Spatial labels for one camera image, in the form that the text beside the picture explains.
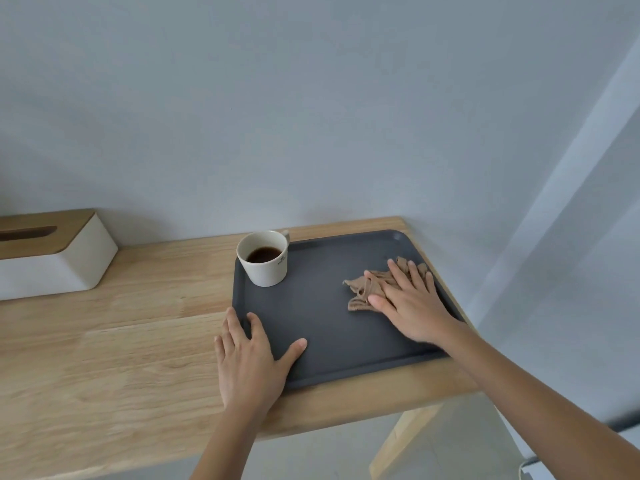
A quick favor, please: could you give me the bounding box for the white ceramic cup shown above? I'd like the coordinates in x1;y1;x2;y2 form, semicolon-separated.
236;230;291;288

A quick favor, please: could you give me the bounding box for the person's left hand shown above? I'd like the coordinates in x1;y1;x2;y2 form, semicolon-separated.
214;307;308;414

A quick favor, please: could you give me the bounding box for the dark grey rectangular tray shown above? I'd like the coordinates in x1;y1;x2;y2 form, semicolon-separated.
231;229;468;391

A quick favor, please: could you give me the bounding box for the wooden table leg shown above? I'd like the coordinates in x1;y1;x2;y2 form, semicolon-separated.
368;403;447;480

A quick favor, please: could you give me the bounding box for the beige cloth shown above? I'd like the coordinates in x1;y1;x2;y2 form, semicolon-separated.
342;257;431;313

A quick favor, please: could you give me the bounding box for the person's right forearm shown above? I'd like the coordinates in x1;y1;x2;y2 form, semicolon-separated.
443;321;640;480

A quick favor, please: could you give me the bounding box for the white tissue box wooden lid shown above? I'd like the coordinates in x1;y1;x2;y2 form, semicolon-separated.
0;209;119;302

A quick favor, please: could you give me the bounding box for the person's left forearm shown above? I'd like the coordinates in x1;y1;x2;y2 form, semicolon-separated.
189;408;269;480

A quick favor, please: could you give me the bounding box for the black coffee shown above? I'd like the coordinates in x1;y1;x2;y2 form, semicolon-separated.
246;247;284;264

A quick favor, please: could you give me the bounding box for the person's right hand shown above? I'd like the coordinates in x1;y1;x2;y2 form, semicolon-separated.
364;259;467;345

